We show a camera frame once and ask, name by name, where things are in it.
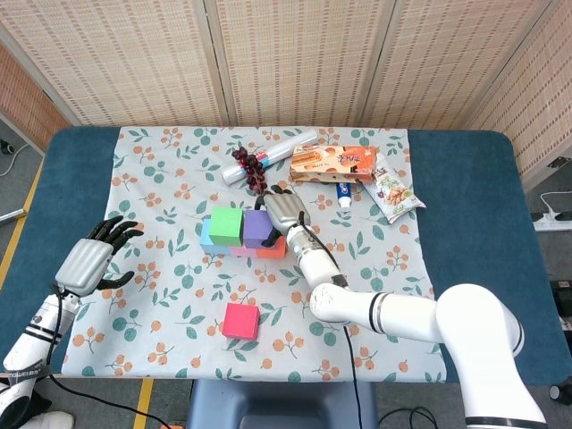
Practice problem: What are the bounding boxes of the clear plastic wrap roll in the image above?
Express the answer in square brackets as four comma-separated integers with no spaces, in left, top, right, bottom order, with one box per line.
[221,129,319,185]

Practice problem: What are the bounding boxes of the black floor cable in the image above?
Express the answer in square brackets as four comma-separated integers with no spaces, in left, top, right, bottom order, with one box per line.
[378,405,439,429]

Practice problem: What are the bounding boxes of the dark red grape bunch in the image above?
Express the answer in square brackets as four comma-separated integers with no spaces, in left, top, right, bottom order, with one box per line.
[231,146,268,196]

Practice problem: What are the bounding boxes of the green foam cube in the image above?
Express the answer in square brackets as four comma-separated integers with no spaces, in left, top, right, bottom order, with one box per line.
[208,206,246,247]

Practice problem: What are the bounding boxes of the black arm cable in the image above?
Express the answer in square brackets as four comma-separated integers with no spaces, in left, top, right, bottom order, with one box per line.
[44,288,180,429]
[301,214,362,429]

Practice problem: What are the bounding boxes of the teal table cover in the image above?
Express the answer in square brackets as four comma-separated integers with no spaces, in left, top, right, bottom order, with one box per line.
[0,126,559,385]

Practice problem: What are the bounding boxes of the orange foam cube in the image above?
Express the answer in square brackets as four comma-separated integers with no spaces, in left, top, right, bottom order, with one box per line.
[257,234,288,260]

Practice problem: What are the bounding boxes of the thin white floor cable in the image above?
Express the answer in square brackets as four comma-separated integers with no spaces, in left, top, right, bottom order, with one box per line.
[0,142,32,178]

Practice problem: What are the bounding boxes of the white power cable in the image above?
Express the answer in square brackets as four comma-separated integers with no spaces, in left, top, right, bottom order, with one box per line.
[539,190,572,215]

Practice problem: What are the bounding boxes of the floral print tablecloth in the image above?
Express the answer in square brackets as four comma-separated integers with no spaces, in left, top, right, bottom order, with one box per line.
[60,126,448,384]

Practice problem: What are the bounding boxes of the white blue toothpaste tube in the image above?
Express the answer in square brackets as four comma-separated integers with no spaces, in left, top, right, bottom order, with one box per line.
[335,181,354,211]

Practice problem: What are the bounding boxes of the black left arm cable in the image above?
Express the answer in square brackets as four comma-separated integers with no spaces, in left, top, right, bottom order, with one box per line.
[44,288,180,429]

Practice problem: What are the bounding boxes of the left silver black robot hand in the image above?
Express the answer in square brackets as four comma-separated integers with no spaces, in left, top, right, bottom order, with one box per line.
[54,215,145,297]

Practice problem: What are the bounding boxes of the orange biscuit box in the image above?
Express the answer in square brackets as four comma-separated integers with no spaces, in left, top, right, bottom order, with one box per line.
[289,144,380,184]

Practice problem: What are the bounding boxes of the bamboo folding screen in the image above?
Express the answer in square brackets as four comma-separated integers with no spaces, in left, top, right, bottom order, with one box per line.
[0,0,572,193]

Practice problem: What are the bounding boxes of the purple foam cube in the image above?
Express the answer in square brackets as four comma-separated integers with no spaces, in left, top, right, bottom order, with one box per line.
[242,209,276,249]

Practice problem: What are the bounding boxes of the red foam cube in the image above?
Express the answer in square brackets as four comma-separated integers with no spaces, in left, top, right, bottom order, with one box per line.
[222,302,261,341]

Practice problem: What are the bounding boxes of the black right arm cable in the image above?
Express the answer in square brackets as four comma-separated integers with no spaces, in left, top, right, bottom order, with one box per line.
[301,214,362,429]

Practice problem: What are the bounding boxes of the light blue foam cube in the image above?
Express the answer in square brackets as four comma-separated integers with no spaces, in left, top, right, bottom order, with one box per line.
[199,217,233,256]

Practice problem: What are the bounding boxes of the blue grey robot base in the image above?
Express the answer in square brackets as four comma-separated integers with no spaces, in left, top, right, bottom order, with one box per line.
[186,379,379,429]

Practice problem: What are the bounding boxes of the silver nut snack bag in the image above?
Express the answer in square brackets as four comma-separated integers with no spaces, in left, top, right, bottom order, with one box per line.
[364,164,426,224]

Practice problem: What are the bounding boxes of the black box with label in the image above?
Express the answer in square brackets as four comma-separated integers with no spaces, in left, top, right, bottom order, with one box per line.
[548,279,572,332]

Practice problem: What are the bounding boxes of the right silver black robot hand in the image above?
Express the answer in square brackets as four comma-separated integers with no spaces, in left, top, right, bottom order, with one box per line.
[254,183,312,248]

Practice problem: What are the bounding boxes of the white shoe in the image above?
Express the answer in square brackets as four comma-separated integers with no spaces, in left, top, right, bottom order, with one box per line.
[17,410,75,429]

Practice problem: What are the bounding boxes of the white power strip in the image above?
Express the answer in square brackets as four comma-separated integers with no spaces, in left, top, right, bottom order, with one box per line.
[532,212,572,232]

